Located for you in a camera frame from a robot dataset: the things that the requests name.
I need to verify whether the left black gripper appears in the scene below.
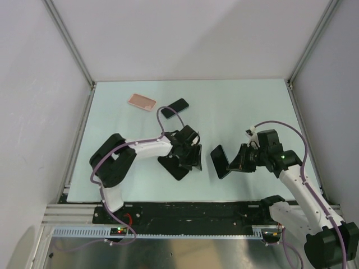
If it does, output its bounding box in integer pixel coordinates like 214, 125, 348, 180
178, 143, 202, 171

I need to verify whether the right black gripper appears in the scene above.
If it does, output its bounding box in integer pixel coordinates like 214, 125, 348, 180
227, 143, 268, 173

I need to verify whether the black phone case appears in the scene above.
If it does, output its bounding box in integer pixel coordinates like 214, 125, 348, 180
157, 156, 190, 181

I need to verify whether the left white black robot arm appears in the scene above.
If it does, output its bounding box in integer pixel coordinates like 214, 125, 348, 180
89, 125, 202, 224

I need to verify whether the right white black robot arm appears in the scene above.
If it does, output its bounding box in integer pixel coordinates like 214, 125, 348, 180
227, 128, 358, 268

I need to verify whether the pink phone case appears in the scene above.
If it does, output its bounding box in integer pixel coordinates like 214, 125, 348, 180
127, 94, 157, 112

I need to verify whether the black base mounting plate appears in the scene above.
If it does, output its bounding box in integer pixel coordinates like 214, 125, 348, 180
92, 198, 284, 236

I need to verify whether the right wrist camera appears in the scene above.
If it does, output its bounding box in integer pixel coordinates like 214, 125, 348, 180
246, 126, 259, 144

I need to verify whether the grey slotted cable duct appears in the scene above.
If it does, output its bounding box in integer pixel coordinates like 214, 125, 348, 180
51, 226, 266, 240

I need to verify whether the aluminium front rail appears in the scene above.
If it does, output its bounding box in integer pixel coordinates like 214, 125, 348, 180
42, 204, 96, 225

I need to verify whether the right aluminium frame post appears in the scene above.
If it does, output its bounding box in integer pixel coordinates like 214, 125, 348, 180
287, 0, 342, 89

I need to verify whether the aluminium frame post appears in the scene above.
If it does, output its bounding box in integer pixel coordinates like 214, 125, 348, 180
287, 0, 342, 89
42, 0, 96, 86

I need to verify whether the left aluminium frame post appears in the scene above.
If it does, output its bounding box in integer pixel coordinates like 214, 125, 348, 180
42, 0, 96, 86

